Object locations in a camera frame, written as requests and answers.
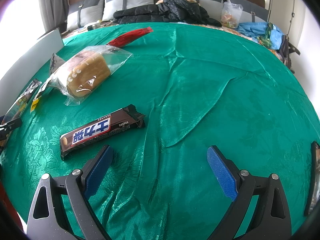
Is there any black yellow snack bar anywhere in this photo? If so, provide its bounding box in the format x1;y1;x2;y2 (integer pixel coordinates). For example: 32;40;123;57
1;79;42;125

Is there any yellow tofu snack packet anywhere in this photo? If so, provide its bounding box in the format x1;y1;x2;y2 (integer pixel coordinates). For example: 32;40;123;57
30;77;52;113

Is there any white triangular snack pouch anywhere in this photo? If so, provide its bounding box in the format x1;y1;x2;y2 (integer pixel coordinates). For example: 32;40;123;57
49;53;65;74

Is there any bread loaf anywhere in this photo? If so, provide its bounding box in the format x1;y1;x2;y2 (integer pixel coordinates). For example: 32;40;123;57
49;45;132;105

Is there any brown snickers bar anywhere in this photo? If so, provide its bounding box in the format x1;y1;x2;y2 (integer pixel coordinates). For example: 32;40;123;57
60;104;145;160

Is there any red snack bar wrapper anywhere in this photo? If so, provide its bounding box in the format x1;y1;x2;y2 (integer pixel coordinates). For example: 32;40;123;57
107;27;153;48

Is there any white cardboard box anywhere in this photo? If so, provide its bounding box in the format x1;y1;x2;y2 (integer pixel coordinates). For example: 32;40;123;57
1;28;64;114

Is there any grey curtain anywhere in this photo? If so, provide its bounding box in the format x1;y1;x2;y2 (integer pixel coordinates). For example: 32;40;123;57
39;0;69;33

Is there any grey cushion far left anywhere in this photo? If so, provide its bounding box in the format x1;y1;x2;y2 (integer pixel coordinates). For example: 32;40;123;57
67;0;104;31

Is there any green satin cloth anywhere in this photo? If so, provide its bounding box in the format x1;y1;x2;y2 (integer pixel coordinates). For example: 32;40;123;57
1;23;319;239

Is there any blue clothes pile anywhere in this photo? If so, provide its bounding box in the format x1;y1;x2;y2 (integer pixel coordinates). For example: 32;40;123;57
235;22;284;50

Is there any grey cushion far right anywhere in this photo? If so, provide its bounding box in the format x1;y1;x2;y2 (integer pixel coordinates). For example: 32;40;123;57
227;0;268;23

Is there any clear plastic bag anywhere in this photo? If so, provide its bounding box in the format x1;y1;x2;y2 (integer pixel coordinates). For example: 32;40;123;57
221;2;243;29

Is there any black puffer jacket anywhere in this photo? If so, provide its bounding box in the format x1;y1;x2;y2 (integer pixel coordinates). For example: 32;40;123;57
113;0;222;27

